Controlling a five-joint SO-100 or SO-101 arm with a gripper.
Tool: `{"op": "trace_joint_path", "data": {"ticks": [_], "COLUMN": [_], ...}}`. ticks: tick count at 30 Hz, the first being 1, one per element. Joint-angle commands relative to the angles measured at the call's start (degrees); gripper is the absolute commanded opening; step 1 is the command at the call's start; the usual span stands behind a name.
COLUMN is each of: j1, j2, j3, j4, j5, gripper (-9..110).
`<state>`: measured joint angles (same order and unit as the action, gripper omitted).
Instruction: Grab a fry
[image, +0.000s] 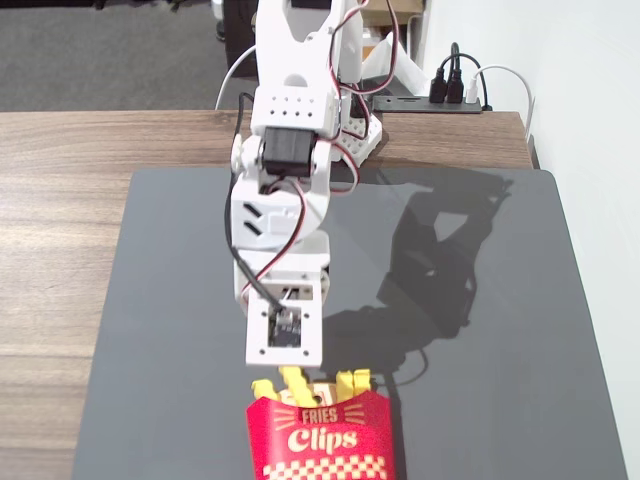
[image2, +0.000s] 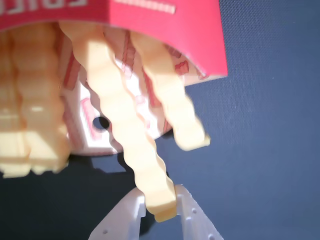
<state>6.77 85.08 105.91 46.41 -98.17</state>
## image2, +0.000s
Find red fry carton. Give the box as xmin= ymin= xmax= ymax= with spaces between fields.
xmin=0 ymin=0 xmax=229 ymax=157

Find dark textured table mat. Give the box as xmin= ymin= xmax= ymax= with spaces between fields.
xmin=0 ymin=0 xmax=320 ymax=240

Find long crinkle-cut toy fry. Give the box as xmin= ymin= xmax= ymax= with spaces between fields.
xmin=58 ymin=21 xmax=177 ymax=223

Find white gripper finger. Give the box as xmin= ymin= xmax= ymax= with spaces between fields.
xmin=86 ymin=187 xmax=149 ymax=240
xmin=174 ymin=184 xmax=224 ymax=240

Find short crinkle-cut toy fry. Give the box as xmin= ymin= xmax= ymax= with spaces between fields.
xmin=129 ymin=31 xmax=211 ymax=152

